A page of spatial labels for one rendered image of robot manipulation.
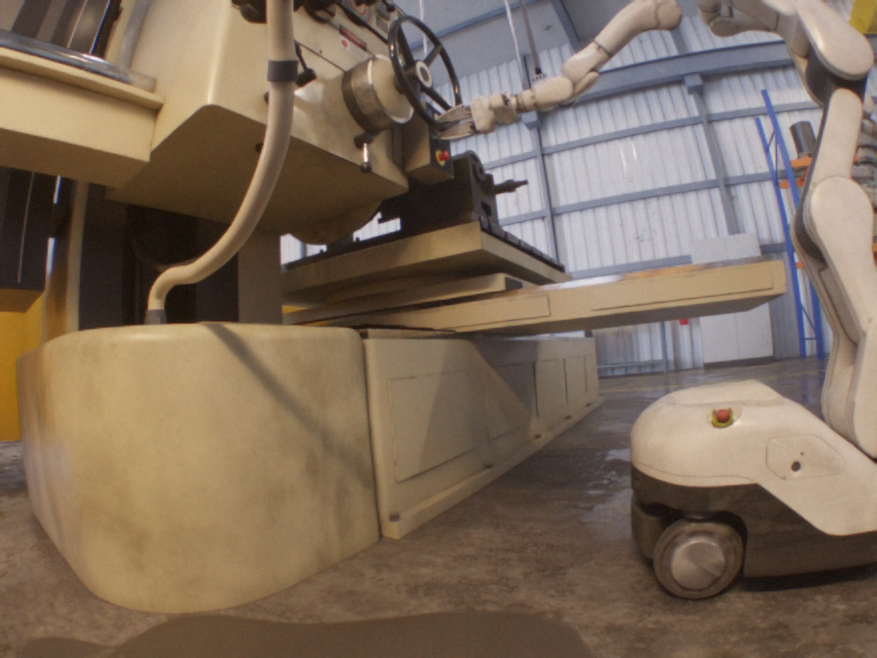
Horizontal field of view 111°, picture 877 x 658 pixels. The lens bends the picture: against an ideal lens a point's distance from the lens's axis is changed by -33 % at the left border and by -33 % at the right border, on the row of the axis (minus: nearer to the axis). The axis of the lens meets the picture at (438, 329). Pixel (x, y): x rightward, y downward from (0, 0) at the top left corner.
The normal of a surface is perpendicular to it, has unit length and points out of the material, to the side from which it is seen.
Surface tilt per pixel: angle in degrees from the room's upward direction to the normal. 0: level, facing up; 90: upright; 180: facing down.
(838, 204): 90
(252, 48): 90
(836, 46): 91
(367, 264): 90
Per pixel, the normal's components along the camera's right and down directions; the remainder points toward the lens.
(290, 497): 0.86, -0.11
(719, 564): -0.51, -0.03
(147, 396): 0.39, -0.10
